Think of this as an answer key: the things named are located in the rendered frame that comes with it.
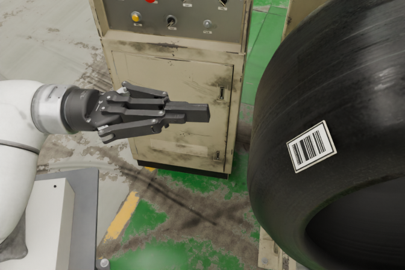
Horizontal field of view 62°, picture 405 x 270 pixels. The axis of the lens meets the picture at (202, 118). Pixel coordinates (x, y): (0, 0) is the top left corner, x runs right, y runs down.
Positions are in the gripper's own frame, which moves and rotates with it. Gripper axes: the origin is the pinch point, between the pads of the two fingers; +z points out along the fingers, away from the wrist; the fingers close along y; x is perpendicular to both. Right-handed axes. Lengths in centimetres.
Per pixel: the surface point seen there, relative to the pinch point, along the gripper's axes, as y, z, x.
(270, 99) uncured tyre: 0.9, 13.2, -2.5
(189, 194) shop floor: 49, -33, 121
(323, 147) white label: -11.5, 19.5, -7.6
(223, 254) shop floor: 21, -11, 125
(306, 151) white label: -11.0, 17.9, -6.1
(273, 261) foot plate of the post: 22, 13, 127
